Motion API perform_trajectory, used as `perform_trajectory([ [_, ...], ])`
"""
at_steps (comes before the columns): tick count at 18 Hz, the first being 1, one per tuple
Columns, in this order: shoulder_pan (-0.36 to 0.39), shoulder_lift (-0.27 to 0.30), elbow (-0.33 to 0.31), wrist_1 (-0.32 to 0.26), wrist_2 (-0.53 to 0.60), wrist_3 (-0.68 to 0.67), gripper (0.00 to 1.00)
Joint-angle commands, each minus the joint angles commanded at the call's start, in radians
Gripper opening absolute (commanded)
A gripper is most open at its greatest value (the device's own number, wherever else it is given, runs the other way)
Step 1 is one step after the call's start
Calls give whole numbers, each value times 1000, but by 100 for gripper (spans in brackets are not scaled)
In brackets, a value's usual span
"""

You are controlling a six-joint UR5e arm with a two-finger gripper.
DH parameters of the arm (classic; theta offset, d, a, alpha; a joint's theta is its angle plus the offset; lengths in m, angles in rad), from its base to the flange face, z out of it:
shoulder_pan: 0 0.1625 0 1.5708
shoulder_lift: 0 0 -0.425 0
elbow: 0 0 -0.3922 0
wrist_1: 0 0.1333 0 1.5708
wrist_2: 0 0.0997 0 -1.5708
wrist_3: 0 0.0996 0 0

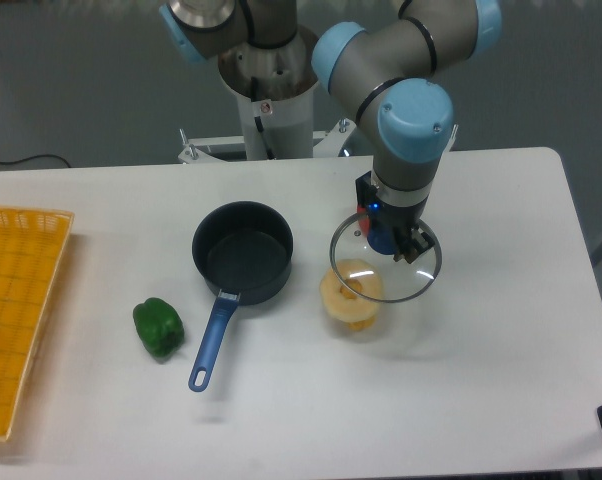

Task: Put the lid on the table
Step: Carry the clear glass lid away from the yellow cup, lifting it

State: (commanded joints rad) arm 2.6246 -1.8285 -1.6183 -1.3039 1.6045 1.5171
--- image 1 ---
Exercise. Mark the green bell pepper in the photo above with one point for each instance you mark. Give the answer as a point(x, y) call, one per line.
point(159, 327)

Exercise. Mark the dark pot blue handle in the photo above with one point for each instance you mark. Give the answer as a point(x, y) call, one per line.
point(243, 250)

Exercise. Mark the red bell pepper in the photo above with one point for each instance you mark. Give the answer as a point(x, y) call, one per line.
point(364, 223)

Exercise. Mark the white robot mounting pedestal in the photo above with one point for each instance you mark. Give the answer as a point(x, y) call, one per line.
point(274, 93)

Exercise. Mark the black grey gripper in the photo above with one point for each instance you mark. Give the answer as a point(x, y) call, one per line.
point(398, 209)

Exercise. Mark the glass lid blue knob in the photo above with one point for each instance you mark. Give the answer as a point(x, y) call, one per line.
point(402, 281)

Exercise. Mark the yellow pumpkin slice toy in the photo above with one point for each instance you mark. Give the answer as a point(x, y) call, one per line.
point(351, 294)

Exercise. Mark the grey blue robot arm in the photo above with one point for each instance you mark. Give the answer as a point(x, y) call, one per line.
point(382, 80)

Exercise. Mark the yellow plastic basket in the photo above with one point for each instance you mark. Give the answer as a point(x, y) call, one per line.
point(32, 245)

